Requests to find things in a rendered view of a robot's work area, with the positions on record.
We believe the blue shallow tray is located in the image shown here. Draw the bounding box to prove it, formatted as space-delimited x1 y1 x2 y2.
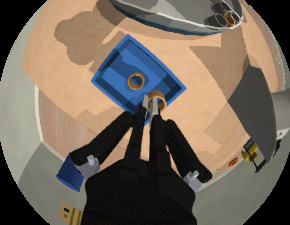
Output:
90 34 187 114

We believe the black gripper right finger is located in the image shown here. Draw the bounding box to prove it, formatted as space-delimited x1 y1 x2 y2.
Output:
149 97 212 196

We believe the grey metal ring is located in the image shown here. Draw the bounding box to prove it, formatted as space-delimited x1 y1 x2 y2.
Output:
208 13 228 27
228 11 240 24
213 1 231 15

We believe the bronze ring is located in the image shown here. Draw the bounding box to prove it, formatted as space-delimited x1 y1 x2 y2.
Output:
222 13 235 27
148 90 166 113
128 72 145 90

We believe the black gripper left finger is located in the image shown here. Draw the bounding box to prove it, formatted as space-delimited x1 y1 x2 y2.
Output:
70 95 149 193

